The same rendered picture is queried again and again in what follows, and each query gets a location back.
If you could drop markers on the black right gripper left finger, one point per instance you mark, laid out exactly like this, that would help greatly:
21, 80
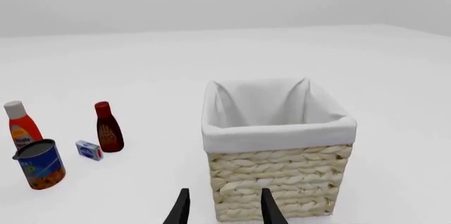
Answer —
180, 209

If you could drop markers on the woven basket with white liner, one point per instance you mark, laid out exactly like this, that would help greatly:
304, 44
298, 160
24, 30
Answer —
278, 139

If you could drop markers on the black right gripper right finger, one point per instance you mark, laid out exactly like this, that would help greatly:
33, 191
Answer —
271, 209

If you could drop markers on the small blue white box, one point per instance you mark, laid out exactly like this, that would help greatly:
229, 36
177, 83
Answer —
89, 150

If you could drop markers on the red ketchup bottle white cap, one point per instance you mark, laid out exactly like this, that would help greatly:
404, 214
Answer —
22, 126

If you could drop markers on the blue printed food tin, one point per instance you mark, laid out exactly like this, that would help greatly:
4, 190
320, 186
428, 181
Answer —
42, 166

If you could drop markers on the dark brown sauce bottle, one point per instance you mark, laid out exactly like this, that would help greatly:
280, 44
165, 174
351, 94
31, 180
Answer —
108, 129

